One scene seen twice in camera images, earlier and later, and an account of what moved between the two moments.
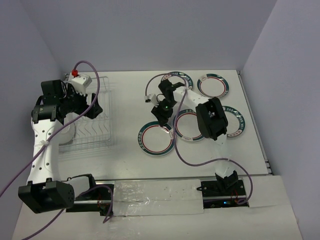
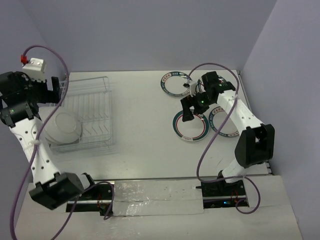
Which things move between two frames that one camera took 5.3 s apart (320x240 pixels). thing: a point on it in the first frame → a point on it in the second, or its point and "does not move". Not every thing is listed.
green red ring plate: x=187 y=126 does not move
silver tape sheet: x=159 y=197 does not move
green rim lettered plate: x=177 y=77 does not move
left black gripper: x=71 y=91 → x=48 y=95
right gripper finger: x=163 y=120 → x=187 y=114
